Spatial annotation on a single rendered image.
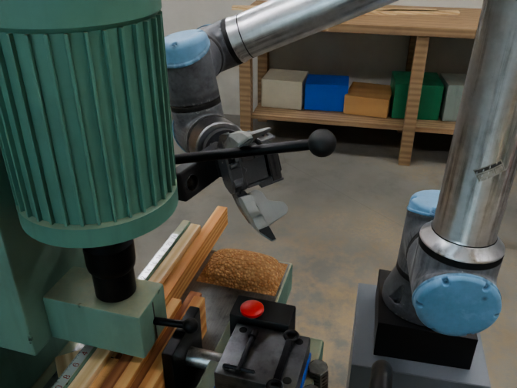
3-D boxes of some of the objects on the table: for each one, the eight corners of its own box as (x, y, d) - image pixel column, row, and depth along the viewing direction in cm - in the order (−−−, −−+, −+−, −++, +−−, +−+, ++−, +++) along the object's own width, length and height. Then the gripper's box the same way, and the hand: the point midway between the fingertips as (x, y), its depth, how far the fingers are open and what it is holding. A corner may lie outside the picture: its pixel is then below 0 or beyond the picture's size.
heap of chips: (275, 296, 87) (275, 278, 85) (195, 281, 91) (195, 263, 89) (288, 264, 95) (288, 247, 93) (214, 251, 98) (213, 235, 96)
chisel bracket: (146, 369, 67) (139, 318, 63) (51, 346, 71) (38, 296, 67) (171, 329, 74) (165, 280, 69) (82, 309, 77) (72, 262, 73)
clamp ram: (221, 417, 66) (218, 366, 62) (166, 403, 68) (160, 353, 64) (243, 364, 74) (242, 316, 69) (193, 352, 76) (189, 305, 71)
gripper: (237, 81, 84) (292, 105, 66) (262, 192, 92) (317, 237, 75) (186, 98, 81) (230, 125, 64) (217, 209, 90) (263, 260, 73)
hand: (258, 193), depth 69 cm, fingers open, 14 cm apart
